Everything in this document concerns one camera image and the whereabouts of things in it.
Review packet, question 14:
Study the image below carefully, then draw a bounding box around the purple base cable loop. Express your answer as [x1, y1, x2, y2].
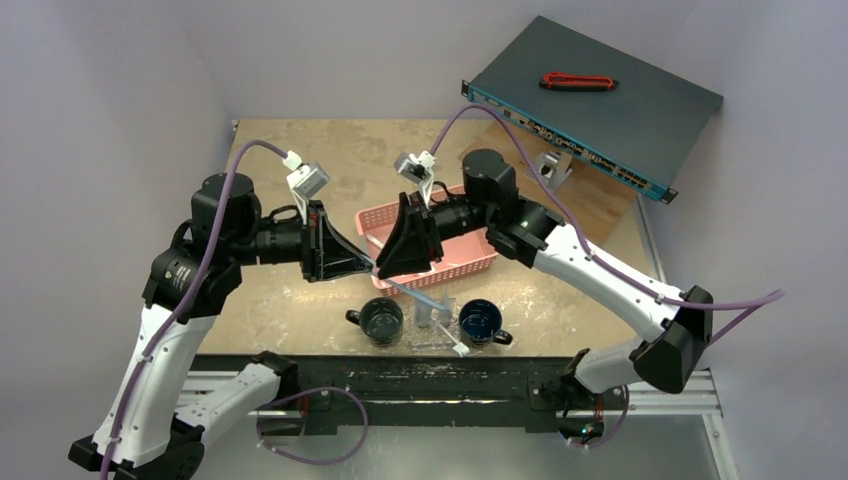
[256, 386, 370, 465]

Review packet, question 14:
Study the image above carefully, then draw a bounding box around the dark blue mug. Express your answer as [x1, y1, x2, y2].
[458, 299, 513, 348]

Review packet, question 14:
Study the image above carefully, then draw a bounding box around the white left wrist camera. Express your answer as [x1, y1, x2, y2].
[282, 150, 330, 223]

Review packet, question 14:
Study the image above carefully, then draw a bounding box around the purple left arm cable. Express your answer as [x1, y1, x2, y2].
[97, 139, 293, 480]

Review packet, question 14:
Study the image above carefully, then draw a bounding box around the red black utility knife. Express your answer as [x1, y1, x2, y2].
[538, 72, 620, 92]

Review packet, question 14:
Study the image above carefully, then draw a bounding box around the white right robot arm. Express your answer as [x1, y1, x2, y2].
[376, 149, 713, 407]

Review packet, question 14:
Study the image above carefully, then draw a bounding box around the wooden board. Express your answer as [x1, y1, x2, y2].
[464, 122, 642, 254]

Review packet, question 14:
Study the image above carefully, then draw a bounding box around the grey metal bracket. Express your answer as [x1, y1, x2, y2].
[535, 151, 573, 192]

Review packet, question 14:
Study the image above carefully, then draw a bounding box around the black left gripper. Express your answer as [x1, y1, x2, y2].
[229, 199, 372, 281]

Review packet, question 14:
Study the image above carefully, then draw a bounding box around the dark green mug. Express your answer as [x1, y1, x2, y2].
[345, 297, 404, 347]

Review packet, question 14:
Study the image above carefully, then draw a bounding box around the teal network switch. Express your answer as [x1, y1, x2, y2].
[462, 16, 723, 204]

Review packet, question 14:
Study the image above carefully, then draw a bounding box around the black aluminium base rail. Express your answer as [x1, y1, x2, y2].
[182, 354, 723, 439]

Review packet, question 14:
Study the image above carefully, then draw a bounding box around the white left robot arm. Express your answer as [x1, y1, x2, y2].
[68, 173, 375, 479]

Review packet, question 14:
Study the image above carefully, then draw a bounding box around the pink perforated plastic basket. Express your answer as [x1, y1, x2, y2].
[354, 200, 498, 289]

